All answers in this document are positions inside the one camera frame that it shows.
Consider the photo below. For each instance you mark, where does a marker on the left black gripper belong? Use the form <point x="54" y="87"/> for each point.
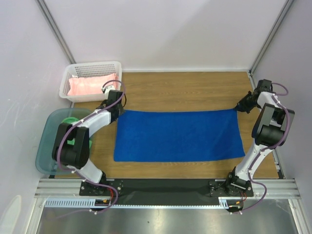
<point x="121" y="108"/>

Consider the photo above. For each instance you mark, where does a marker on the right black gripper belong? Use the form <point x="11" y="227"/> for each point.
<point x="244" y="104"/>

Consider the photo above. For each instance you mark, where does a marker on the pink towel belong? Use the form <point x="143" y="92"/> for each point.
<point x="89" y="86"/>

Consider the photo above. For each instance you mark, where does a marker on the blue towel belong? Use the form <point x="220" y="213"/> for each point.
<point x="178" y="136"/>

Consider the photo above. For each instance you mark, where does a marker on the white perforated plastic basket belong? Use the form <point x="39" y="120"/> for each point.
<point x="88" y="70"/>

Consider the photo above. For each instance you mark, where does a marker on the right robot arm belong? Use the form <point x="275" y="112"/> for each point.
<point x="269" y="132"/>

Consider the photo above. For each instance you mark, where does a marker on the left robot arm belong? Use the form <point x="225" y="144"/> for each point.
<point x="71" y="148"/>

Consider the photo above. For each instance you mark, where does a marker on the green towel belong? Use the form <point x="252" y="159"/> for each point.
<point x="70" y="120"/>

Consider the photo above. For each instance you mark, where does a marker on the blue translucent plastic tub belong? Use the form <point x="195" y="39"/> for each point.
<point x="44" y="162"/>

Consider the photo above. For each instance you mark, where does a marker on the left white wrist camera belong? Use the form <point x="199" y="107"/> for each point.
<point x="107" y="89"/>

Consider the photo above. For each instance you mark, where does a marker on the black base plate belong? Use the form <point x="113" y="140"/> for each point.
<point x="173" y="192"/>

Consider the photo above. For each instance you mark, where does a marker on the slotted aluminium rail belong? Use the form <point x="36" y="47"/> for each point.
<point x="74" y="193"/>

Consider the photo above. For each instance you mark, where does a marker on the right aluminium frame post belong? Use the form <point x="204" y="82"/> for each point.
<point x="277" y="24"/>

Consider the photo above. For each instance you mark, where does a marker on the aluminium frame post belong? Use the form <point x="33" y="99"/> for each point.
<point x="277" y="24"/>
<point x="43" y="7"/>

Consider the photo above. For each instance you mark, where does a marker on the left aluminium frame post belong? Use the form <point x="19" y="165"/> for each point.
<point x="43" y="7"/>

